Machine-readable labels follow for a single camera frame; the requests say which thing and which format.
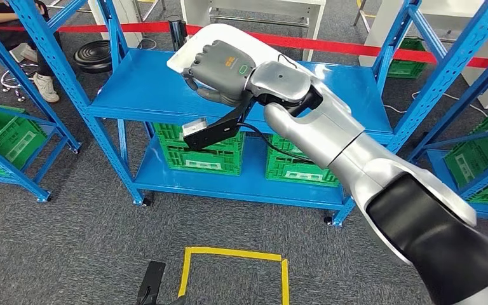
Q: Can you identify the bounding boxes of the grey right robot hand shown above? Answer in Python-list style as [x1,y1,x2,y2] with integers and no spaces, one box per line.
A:
[181,39,257,107]

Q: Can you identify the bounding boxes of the white plastic tray part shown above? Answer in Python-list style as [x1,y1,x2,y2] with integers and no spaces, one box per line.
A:
[166,23,312,92]

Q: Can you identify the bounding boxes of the blue metal shelf rack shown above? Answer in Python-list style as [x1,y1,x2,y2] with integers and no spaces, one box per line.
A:
[8,0,488,228]
[0,12,83,204]
[408,37,488,222]

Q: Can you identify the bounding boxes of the red barrier belt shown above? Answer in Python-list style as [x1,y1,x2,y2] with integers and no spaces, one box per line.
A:
[0,21,488,72]

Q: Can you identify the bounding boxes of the black round ribbed base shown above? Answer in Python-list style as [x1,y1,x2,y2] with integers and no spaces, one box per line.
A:
[73,39,112,74]

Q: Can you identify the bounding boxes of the yellow floor tape square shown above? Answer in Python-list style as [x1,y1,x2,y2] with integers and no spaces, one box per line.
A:
[177,247,290,305]

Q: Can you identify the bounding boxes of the person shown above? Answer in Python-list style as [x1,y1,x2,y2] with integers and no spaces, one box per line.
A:
[0,0,62,104]

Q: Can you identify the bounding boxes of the chrome stool base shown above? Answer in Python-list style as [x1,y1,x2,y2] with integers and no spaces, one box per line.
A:
[0,63,34,103]

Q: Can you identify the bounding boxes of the black barrier post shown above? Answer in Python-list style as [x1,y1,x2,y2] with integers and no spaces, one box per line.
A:
[166,15,188,52]

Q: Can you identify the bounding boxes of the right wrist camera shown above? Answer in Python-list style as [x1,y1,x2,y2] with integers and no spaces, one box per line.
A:
[182,90,255,151]

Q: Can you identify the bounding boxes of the black camera cable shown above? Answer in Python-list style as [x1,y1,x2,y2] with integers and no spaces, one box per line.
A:
[240,122,316,165]

